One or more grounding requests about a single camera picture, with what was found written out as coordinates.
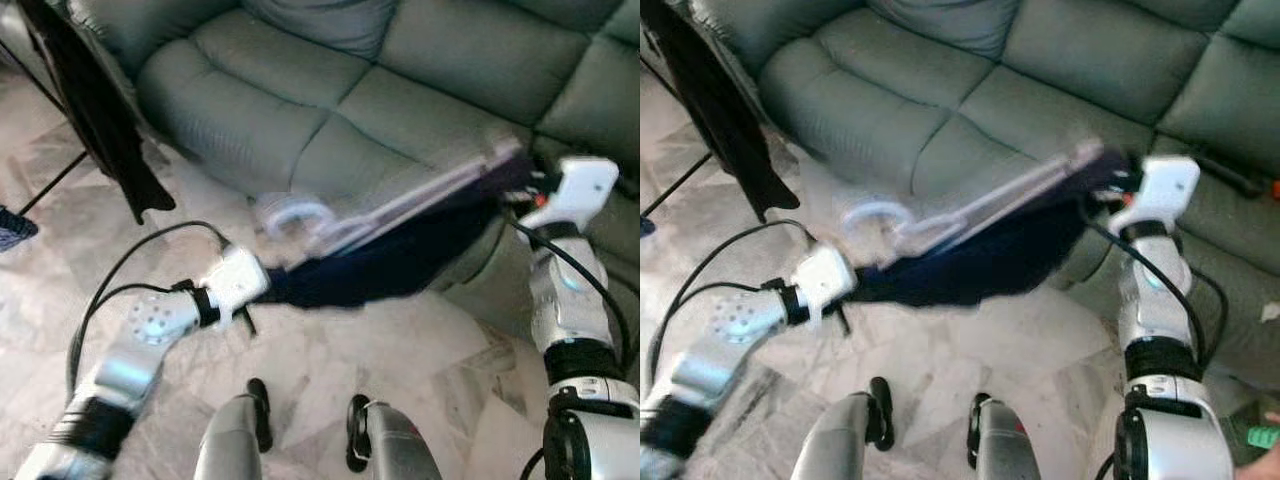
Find pink plastic hanger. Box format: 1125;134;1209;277
255;140;526;261
840;140;1106;266

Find dark navy garment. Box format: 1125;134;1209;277
265;150;541;311
850;150;1131;306

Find black rod orange tip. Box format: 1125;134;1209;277
1195;150;1280;199

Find silver left robot leg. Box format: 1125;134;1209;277
790;378;893;480
193;378;273;480

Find silver robot leg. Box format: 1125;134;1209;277
965;393;1046;480
790;378;893;480
345;395;441;480
193;378;273;480

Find grey green sofa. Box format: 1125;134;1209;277
690;0;1280;391
65;0;641;331

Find silver right robot leg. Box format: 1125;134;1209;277
345;395;441;480
965;393;1046;480

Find black hanging garment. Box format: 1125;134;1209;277
18;0;176;226
645;0;801;223

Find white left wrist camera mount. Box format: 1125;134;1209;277
795;245;856;306
205;247;269;306

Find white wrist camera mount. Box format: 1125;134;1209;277
795;245;856;306
520;157;621;233
1108;155;1201;236
205;247;269;306

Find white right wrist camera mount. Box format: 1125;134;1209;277
520;157;621;233
1108;155;1201;236

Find short black left arm cable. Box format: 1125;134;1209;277
660;280;791;381
75;283;201;401

